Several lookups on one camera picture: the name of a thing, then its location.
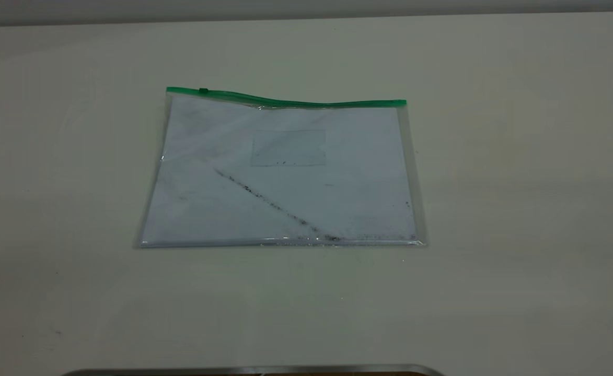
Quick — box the transparent bag with green zip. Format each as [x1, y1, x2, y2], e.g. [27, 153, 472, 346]
[134, 86, 427, 249]

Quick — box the silver metal rim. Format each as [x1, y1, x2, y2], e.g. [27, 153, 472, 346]
[61, 364, 445, 376]

